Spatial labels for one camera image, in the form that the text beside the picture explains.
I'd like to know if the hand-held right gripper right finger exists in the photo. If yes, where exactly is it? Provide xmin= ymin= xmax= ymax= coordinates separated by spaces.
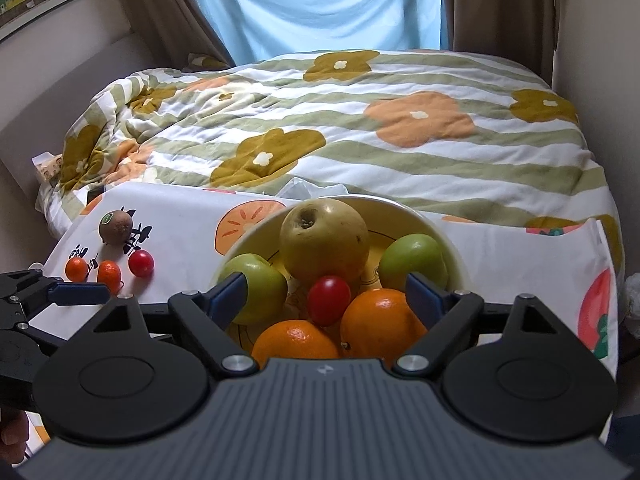
xmin=392 ymin=271 xmax=562 ymax=376

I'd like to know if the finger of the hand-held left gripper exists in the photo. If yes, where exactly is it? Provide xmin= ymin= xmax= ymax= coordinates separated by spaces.
xmin=20 ymin=327 xmax=58 ymax=358
xmin=0 ymin=269 xmax=112 ymax=328

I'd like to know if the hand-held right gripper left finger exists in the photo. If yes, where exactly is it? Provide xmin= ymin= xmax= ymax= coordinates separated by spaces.
xmin=90 ymin=271 xmax=261 ymax=376

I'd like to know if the orange cherry tomato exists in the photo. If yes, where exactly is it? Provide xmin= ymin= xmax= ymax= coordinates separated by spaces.
xmin=65 ymin=257 xmax=90 ymax=282
xmin=97 ymin=260 xmax=123 ymax=294

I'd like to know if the green apple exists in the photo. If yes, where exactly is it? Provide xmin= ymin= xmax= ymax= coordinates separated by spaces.
xmin=217 ymin=254 xmax=289 ymax=326
xmin=378 ymin=234 xmax=449 ymax=293

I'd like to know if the large orange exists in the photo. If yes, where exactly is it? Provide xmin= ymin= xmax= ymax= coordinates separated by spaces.
xmin=340 ymin=288 xmax=428 ymax=368

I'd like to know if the cream bowl with yellow print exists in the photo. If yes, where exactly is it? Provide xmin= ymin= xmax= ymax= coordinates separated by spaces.
xmin=207 ymin=194 xmax=473 ymax=361

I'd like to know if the small orange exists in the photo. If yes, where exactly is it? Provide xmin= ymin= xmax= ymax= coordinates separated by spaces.
xmin=251 ymin=320 xmax=343 ymax=368

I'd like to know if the red cherry tomato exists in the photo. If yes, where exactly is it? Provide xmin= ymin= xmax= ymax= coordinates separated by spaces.
xmin=306 ymin=275 xmax=352 ymax=327
xmin=128 ymin=250 xmax=155 ymax=278

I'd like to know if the yellow pear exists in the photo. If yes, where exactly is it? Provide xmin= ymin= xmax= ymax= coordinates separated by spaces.
xmin=279 ymin=199 xmax=371 ymax=286

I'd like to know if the person's left hand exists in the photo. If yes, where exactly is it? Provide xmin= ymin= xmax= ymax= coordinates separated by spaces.
xmin=0 ymin=406 xmax=28 ymax=468

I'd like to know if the brown kiwi with sticker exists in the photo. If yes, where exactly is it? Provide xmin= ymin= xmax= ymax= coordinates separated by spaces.
xmin=98 ymin=209 xmax=134 ymax=245

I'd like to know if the white persimmon print cloth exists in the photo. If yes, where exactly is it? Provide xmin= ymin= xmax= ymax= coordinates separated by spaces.
xmin=30 ymin=182 xmax=621 ymax=361

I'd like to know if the patterned tissue box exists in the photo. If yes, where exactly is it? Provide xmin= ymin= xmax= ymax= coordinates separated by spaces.
xmin=31 ymin=151 xmax=66 ymax=182

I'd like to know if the floral striped quilt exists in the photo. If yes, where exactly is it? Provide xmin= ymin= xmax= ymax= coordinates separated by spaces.
xmin=37 ymin=49 xmax=626 ymax=286

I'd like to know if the grey bed headboard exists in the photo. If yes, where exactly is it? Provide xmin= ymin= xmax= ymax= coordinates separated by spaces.
xmin=0 ymin=35 xmax=151 ymax=183

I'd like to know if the white plastic bag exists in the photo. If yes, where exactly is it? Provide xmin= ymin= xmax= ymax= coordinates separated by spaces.
xmin=621 ymin=272 xmax=640 ymax=333

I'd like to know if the brown curtain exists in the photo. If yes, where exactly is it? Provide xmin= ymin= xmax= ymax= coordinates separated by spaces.
xmin=437 ymin=0 xmax=558 ymax=81
xmin=107 ymin=0 xmax=236 ymax=68

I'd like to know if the light blue curtain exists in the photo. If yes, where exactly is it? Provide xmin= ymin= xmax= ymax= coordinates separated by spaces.
xmin=192 ymin=0 xmax=446 ymax=63

